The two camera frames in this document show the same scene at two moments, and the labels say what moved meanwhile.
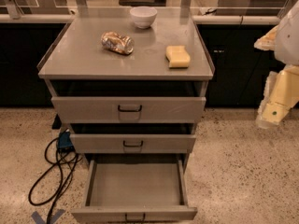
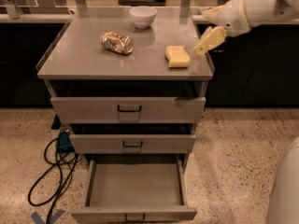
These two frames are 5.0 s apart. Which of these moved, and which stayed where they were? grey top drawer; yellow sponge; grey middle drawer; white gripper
Moved: white gripper
Stayed: grey middle drawer; grey top drawer; yellow sponge
